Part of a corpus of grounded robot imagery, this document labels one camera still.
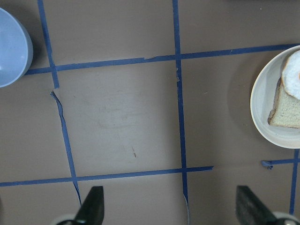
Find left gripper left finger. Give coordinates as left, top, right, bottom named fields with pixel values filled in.
left=74, top=186, right=104, bottom=223

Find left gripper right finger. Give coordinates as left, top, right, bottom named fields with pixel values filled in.
left=235, top=186, right=278, bottom=225

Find cream round plate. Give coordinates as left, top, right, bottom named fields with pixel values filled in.
left=250, top=45, right=300, bottom=149

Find bread slice on plate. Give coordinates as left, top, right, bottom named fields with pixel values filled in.
left=267, top=78, right=300, bottom=129

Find toy fried egg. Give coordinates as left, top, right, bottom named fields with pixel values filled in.
left=281, top=51, right=300, bottom=100

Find blue bowl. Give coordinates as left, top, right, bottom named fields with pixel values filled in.
left=0, top=8, right=33, bottom=88

